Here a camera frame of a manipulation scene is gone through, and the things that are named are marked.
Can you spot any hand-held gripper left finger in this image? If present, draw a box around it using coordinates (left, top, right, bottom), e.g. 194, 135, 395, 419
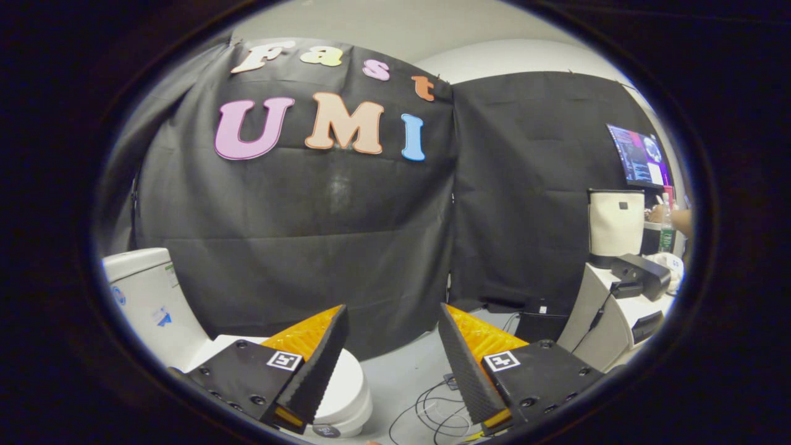
168, 304, 350, 434

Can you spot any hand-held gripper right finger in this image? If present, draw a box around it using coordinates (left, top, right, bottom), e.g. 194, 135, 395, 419
438, 303, 606, 436

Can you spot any white toilet lid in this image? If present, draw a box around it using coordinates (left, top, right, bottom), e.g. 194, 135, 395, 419
185, 336, 366, 427

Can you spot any white toilet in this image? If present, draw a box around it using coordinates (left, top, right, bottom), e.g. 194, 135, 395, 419
101, 247, 374, 439

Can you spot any black box on floor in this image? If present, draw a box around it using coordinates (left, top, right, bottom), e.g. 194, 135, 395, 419
515, 300, 570, 342

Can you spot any black backdrop cloth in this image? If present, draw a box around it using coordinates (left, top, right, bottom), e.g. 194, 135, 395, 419
98, 36, 659, 360

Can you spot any white cabinet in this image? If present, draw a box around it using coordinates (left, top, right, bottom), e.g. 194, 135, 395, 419
558, 250, 683, 373

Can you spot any black device on cabinet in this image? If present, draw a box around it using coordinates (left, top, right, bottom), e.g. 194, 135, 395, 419
609, 253, 672, 302

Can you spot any cream bag with black base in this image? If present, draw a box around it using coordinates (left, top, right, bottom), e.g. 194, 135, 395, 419
587, 189, 646, 268

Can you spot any computer monitor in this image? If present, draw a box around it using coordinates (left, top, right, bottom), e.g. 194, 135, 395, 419
607, 124, 672, 190

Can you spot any tangle of floor cables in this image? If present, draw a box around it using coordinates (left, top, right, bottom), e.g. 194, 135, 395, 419
388, 374, 492, 444

